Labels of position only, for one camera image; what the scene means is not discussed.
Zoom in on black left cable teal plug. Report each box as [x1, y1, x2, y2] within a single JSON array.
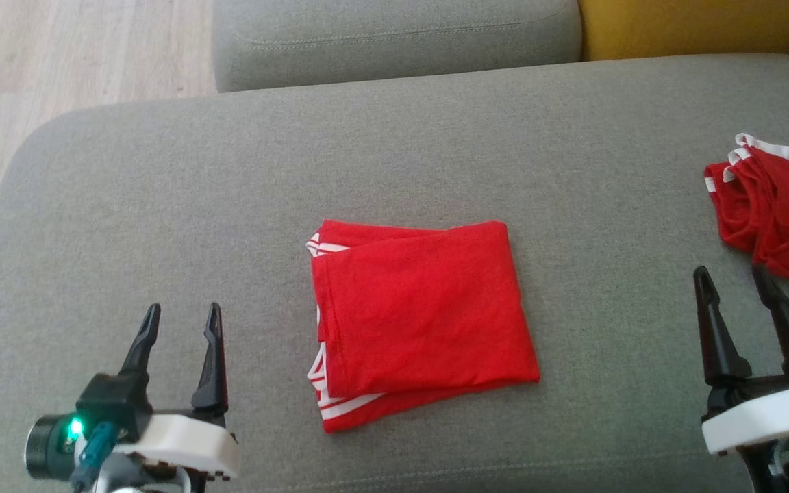
[[69, 421, 119, 493]]

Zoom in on red shorts white trim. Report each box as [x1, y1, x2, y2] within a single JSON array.
[[703, 132, 789, 288]]

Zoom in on grey sofa backrest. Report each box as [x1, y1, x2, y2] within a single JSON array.
[[211, 0, 584, 93]]

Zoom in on yellow cushion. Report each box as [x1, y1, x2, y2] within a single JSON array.
[[578, 0, 789, 62]]

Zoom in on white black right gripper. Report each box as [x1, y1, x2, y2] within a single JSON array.
[[693, 264, 789, 456]]

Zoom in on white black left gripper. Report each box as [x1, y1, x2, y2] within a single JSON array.
[[117, 303, 241, 480]]

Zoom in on grey fabric sofa seat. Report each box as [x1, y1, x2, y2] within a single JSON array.
[[0, 53, 789, 493]]

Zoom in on red basketball jersey black lettering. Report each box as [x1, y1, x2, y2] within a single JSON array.
[[305, 219, 541, 434]]

